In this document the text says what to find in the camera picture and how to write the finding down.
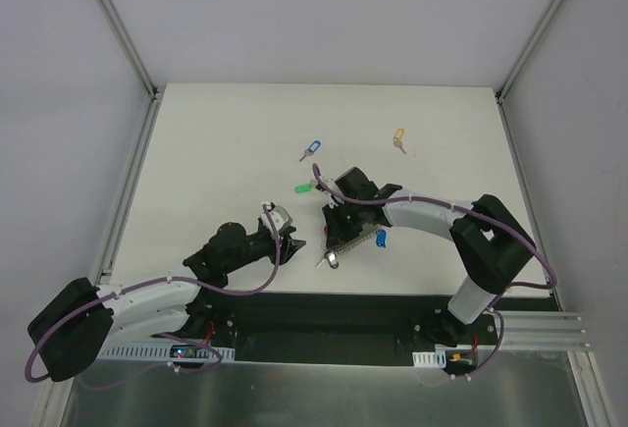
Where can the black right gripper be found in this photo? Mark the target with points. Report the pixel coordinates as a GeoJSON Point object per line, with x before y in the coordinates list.
{"type": "Point", "coordinates": [337, 221]}

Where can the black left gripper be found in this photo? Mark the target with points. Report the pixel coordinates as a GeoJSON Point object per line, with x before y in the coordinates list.
{"type": "Point", "coordinates": [283, 241]}

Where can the red handled metal key organizer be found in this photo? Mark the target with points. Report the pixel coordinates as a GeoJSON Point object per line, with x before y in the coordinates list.
{"type": "Point", "coordinates": [368, 233]}

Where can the key with black tag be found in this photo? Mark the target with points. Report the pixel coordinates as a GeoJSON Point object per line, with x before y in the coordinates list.
{"type": "Point", "coordinates": [330, 258]}

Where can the key with blue oval tag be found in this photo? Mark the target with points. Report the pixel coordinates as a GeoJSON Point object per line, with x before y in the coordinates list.
{"type": "Point", "coordinates": [381, 239]}

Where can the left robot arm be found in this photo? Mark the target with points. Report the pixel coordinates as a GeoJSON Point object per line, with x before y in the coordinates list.
{"type": "Point", "coordinates": [83, 319]}

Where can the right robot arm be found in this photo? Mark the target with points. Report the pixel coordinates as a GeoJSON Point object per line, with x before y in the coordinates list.
{"type": "Point", "coordinates": [491, 244]}

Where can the key with green tag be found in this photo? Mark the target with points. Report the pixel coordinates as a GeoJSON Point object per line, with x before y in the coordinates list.
{"type": "Point", "coordinates": [306, 187]}

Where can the key with blue rectangular tag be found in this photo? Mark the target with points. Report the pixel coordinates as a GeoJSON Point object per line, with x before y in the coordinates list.
{"type": "Point", "coordinates": [310, 150]}

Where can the key with yellow tag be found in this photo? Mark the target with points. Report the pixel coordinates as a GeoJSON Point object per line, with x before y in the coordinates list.
{"type": "Point", "coordinates": [397, 140]}

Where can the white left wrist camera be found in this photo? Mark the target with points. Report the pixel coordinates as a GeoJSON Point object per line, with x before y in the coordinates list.
{"type": "Point", "coordinates": [275, 217]}

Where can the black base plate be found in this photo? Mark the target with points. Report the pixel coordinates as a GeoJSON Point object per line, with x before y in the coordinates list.
{"type": "Point", "coordinates": [341, 329]}

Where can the aluminium frame rail right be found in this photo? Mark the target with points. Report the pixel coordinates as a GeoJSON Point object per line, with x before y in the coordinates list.
{"type": "Point", "coordinates": [540, 96]}

